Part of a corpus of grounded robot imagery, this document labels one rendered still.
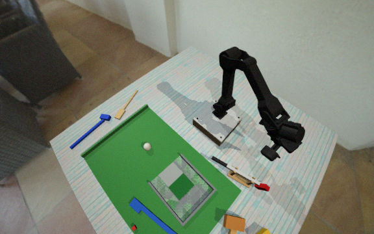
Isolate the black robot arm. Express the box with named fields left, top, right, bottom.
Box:
left=212, top=47, right=305, bottom=153

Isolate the white golf ball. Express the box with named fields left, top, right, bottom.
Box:
left=143, top=142, right=151, bottom=151

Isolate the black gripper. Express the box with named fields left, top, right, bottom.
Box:
left=260, top=136, right=282, bottom=161

